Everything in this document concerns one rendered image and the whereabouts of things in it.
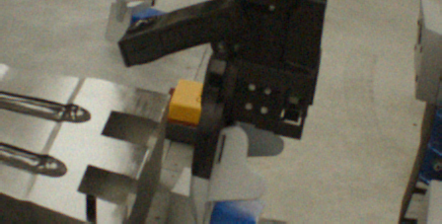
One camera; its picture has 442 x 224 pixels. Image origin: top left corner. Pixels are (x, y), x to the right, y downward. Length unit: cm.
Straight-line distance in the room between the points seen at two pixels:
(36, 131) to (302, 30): 25
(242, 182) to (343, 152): 209
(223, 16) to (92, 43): 49
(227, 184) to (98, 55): 45
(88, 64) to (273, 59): 44
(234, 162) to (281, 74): 8
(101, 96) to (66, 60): 30
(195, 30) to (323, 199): 186
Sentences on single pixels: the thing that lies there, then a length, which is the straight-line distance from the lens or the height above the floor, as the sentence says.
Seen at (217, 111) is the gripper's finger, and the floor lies 95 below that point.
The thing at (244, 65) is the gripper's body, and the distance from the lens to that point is 78.
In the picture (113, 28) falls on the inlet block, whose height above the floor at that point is 82.
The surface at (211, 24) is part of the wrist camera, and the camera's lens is 79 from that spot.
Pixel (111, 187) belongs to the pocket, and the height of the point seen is 87.
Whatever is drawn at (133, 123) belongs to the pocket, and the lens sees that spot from 89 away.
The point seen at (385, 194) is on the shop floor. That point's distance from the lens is 271.
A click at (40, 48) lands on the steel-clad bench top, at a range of 124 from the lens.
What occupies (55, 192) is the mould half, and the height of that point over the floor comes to 89.
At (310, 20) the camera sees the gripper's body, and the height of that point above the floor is 103.
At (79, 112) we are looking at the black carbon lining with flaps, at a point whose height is 89.
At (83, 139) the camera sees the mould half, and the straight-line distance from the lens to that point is 83.
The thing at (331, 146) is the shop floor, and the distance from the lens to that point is 292.
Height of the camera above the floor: 128
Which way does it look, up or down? 25 degrees down
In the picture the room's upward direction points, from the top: 10 degrees clockwise
